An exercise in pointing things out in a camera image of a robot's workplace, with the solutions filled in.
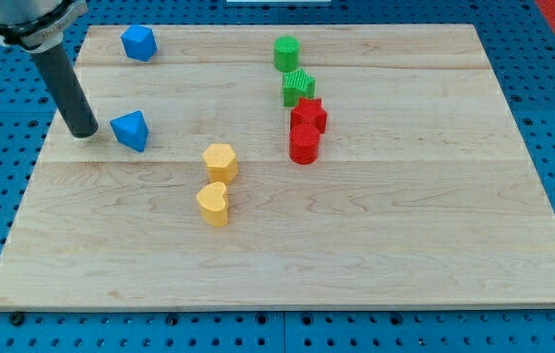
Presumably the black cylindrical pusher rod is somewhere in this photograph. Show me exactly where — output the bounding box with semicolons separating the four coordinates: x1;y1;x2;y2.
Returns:
31;44;99;138

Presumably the blue triangle block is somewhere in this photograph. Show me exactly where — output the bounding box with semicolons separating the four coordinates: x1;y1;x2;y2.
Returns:
110;111;149;153

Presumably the yellow hexagon block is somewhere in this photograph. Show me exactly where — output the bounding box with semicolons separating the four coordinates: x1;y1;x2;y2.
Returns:
202;143;238;184

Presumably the blue cube block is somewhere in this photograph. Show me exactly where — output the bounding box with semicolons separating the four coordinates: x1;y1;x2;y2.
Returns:
121;25;157;62

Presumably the yellow heart block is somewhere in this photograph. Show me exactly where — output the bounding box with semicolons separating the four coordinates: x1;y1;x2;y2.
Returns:
196;181;229;227

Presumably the green cylinder block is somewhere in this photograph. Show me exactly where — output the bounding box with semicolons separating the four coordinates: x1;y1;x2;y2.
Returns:
274;36;300;73

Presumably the green star block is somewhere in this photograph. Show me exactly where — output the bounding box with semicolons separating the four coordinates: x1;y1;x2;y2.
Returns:
282;69;316;107

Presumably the red cylinder block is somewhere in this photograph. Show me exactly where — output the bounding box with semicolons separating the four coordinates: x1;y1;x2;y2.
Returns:
289;124;321;165

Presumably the red star block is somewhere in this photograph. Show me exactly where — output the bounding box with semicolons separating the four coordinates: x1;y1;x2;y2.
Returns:
290;97;328;134

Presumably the light wooden board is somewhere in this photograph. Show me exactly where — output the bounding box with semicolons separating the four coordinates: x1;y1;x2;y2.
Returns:
0;24;555;312

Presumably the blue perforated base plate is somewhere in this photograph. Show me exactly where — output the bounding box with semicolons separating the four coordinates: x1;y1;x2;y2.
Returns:
0;0;555;352

